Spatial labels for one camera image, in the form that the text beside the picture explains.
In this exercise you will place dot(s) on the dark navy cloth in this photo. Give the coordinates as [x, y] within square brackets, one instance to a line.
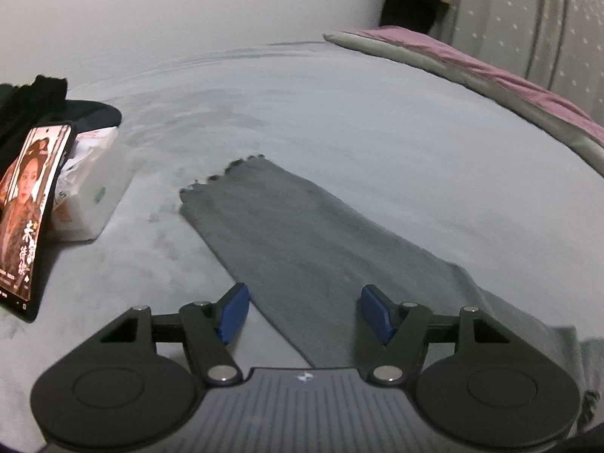
[96, 114]

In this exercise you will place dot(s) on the black cloth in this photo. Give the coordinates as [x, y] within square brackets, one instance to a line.
[28, 104]

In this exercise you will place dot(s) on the grey star print curtain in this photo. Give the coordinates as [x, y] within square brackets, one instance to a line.
[528, 23]

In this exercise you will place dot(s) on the pink and grey duvet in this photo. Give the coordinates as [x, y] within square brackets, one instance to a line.
[472, 63]

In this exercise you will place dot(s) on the grey knit ruffled top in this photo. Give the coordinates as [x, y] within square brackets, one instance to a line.
[292, 245]

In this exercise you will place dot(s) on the white tissue pack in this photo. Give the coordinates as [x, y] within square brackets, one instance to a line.
[89, 193]

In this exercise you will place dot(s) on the black hanging clothes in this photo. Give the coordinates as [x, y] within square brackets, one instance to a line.
[406, 9]

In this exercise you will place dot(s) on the light grey bed sheet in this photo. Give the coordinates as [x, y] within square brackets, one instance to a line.
[330, 113]

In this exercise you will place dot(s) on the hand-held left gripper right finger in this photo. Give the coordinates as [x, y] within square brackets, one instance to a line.
[377, 315]

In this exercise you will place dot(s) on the smartphone with lit screen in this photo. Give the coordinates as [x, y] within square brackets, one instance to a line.
[28, 212]

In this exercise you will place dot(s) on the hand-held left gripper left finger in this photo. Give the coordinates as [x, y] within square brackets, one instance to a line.
[233, 312]

